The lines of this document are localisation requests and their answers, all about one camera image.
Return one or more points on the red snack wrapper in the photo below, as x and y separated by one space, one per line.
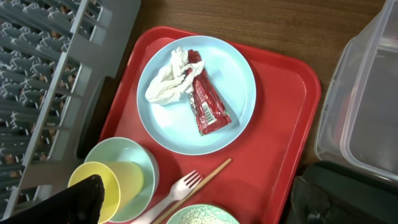
207 106

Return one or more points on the yellow plastic cup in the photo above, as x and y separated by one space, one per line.
122 181

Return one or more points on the light blue plate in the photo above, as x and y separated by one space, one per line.
173 126

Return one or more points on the red plastic tray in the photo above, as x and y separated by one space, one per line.
255 185

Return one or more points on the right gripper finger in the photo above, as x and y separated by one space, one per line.
80 204

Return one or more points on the mint green saucer bowl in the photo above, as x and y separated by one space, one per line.
126 150

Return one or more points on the black tray bin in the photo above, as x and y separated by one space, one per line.
324 192

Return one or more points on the white plastic fork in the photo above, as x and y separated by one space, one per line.
181 189

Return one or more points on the wooden chopstick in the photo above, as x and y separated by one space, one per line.
193 192

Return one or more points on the clear plastic bin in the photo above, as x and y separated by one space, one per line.
358 123

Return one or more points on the white napkin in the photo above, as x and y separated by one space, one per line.
174 79

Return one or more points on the rice and peanut shells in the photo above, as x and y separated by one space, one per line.
202 215

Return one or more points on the grey dishwasher rack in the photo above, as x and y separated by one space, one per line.
55 56

